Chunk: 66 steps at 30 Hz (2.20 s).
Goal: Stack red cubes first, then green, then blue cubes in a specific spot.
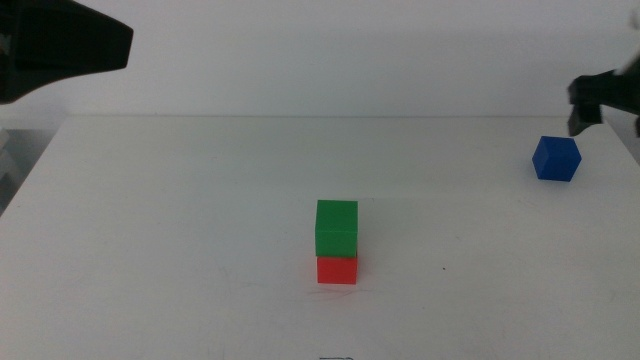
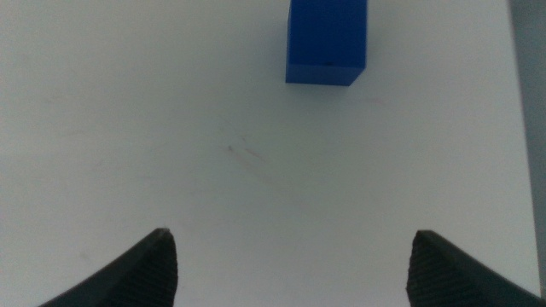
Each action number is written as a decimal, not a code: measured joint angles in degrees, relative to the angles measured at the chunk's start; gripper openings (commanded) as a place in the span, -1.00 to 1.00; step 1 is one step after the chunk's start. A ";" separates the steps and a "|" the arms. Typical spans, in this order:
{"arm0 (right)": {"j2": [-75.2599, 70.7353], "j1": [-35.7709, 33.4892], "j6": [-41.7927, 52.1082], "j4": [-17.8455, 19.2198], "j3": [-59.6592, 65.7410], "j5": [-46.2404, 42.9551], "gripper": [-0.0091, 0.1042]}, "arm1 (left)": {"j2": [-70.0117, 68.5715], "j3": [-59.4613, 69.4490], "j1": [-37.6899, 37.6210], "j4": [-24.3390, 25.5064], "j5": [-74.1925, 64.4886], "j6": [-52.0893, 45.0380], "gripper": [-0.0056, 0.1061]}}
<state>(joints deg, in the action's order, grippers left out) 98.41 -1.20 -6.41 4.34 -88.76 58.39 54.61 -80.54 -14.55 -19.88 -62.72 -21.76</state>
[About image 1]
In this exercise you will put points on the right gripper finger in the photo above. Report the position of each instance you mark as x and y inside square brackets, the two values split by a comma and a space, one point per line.
[585, 117]
[638, 127]

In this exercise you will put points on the blue cube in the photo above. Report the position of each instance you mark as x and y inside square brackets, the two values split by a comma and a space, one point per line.
[556, 159]

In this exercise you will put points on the green cube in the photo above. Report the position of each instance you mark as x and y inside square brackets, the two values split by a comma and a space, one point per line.
[336, 227]

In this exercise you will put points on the red cube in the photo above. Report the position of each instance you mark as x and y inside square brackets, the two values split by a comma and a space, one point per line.
[337, 271]

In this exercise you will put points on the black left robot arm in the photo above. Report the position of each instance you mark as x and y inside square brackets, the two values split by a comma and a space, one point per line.
[60, 45]

